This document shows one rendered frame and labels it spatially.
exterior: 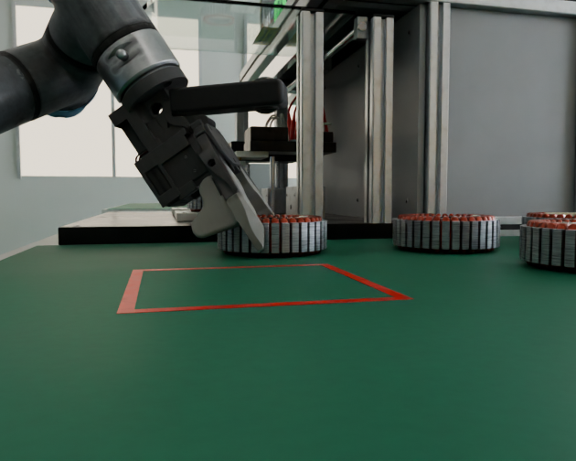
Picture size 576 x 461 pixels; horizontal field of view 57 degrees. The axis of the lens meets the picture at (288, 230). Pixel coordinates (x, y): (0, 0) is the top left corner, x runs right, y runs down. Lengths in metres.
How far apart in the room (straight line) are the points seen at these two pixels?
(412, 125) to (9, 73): 0.50
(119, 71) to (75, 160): 5.12
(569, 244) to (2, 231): 5.58
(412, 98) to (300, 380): 0.65
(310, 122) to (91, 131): 5.01
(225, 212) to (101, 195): 5.16
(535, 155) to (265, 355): 0.72
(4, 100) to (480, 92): 0.61
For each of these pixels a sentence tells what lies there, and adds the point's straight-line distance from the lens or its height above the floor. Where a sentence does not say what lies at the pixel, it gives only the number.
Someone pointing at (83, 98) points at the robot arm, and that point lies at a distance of 0.68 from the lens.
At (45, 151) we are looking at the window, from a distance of 5.73.
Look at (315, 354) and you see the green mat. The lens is 0.20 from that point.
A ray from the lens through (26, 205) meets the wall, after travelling 5.75.
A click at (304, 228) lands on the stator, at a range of 0.50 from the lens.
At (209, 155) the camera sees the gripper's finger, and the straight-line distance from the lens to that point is 0.50.
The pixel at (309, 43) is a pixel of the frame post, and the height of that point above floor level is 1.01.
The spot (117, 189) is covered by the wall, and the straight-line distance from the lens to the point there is 5.63.
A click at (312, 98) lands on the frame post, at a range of 0.73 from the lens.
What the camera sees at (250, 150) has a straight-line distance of 0.87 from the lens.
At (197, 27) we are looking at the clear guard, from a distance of 0.87.
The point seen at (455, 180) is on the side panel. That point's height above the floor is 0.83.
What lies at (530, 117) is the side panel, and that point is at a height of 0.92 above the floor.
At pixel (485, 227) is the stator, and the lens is 0.57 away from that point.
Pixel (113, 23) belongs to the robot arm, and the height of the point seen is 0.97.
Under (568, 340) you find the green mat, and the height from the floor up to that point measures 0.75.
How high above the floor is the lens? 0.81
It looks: 4 degrees down
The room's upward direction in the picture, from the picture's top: straight up
